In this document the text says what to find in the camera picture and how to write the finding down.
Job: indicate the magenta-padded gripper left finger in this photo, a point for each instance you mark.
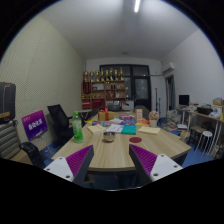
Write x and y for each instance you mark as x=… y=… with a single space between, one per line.
x=60 y=168

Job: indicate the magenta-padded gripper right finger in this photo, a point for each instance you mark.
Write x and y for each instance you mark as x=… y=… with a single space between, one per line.
x=165 y=167

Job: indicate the green drink bottle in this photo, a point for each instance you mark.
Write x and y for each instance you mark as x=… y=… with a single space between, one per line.
x=78 y=131

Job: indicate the black chair backrest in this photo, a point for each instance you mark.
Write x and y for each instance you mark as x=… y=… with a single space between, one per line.
x=32 y=153

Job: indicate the flat round red coaster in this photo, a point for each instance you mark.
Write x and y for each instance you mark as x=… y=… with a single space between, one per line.
x=135 y=139

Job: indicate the black office chair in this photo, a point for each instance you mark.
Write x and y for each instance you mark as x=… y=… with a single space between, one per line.
x=59 y=121

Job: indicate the orange red book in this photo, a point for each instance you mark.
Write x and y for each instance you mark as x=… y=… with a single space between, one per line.
x=143 y=123

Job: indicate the purple sign board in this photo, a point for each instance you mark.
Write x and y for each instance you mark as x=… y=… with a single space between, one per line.
x=34 y=125

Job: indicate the potted pink flowers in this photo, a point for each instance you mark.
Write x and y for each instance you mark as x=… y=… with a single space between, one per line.
x=153 y=116

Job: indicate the teal book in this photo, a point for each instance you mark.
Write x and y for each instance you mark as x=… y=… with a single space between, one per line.
x=128 y=130

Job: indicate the yellow notepad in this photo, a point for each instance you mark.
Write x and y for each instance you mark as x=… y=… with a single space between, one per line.
x=96 y=129

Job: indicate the white round stool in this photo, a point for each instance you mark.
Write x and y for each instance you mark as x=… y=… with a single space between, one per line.
x=206 y=134

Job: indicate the small metal bowl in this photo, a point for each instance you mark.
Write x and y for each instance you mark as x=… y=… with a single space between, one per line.
x=109 y=136

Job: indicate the orange standing card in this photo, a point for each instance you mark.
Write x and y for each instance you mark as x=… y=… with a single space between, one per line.
x=138 y=114

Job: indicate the blue book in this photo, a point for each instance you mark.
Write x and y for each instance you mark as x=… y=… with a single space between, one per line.
x=100 y=123

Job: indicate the pink box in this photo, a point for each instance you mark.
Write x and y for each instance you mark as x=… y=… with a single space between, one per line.
x=126 y=117

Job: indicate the white paper document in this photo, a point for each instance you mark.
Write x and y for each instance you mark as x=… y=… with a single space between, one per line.
x=115 y=128

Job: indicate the wooden side desk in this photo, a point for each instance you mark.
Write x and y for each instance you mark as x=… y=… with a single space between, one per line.
x=208 y=117

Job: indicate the yellow gift box red ribbon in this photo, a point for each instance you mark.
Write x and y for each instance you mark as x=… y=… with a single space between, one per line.
x=102 y=116

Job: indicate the computer monitor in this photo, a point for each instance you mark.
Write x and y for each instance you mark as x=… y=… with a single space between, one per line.
x=184 y=99

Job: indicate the dark suitcase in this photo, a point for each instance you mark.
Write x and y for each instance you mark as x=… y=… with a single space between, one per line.
x=6 y=101

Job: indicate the wooden shelf unit with trophies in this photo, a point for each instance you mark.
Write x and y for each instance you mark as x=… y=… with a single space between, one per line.
x=103 y=93

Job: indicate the ceiling tube light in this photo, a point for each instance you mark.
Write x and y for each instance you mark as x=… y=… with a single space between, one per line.
x=137 y=6

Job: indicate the white wall air conditioner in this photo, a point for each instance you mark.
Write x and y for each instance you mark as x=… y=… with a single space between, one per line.
x=168 y=67

